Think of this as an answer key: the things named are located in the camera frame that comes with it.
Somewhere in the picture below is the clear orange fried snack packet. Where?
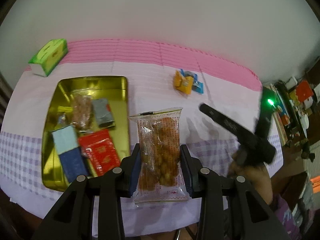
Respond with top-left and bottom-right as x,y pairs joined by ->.
129,107 -> 188,205

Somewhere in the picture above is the light and dark blue box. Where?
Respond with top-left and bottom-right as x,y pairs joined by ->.
52,125 -> 88,183

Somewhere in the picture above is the blue snack packet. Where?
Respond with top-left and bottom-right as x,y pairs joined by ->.
180,69 -> 204,94

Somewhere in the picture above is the orange yellow snack packet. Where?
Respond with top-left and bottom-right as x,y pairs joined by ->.
173,70 -> 194,95

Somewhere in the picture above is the purple sleeved right forearm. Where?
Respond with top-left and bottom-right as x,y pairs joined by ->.
270,195 -> 302,240

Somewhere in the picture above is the clear packet of brown snacks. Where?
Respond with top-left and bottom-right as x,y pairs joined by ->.
72,94 -> 93,132

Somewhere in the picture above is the person's right hand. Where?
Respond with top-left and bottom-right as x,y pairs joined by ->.
228,149 -> 273,205

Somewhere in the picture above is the cluttered side shelf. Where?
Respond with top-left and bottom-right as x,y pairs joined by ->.
272,80 -> 317,162

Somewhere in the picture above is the red and yellow box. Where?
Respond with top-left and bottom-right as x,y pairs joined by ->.
296,80 -> 313,102

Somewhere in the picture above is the red snack packet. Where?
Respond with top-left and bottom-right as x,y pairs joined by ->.
78,129 -> 120,176

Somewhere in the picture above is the yellow wrapped candy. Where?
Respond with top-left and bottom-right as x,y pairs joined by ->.
56,112 -> 68,129

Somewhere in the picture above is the grey foil snack packet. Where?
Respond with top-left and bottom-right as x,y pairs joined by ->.
92,98 -> 115,128

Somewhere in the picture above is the pink purple checkered tablecloth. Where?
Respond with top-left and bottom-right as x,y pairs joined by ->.
1,40 -> 261,218

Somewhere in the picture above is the gold metal tray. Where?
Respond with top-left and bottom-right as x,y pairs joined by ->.
41,76 -> 130,192

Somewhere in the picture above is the green tissue box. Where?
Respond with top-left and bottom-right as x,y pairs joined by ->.
28,38 -> 68,77

